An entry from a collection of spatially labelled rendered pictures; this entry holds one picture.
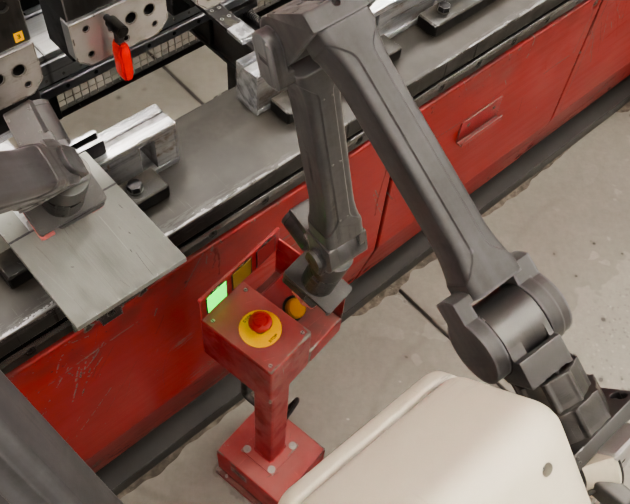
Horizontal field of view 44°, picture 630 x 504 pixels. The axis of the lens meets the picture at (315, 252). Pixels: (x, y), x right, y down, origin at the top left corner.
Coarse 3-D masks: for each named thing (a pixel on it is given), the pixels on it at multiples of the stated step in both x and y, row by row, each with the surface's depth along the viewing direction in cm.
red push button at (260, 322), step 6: (258, 312) 128; (264, 312) 128; (252, 318) 127; (258, 318) 127; (264, 318) 128; (270, 318) 128; (252, 324) 127; (258, 324) 127; (264, 324) 127; (270, 324) 127; (258, 330) 127; (264, 330) 127
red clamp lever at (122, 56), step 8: (104, 16) 102; (112, 16) 102; (112, 24) 101; (120, 24) 101; (120, 32) 101; (120, 40) 103; (112, 48) 105; (120, 48) 104; (128, 48) 105; (120, 56) 105; (128, 56) 105; (120, 64) 106; (128, 64) 106; (120, 72) 108; (128, 72) 107; (128, 80) 108
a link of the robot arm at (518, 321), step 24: (504, 288) 79; (480, 312) 77; (504, 312) 76; (528, 312) 76; (504, 336) 75; (528, 336) 76; (552, 336) 77; (528, 360) 75; (552, 360) 76; (528, 384) 76
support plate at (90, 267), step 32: (0, 224) 112; (96, 224) 113; (128, 224) 113; (32, 256) 109; (64, 256) 110; (96, 256) 110; (128, 256) 110; (160, 256) 110; (64, 288) 107; (96, 288) 107; (128, 288) 107
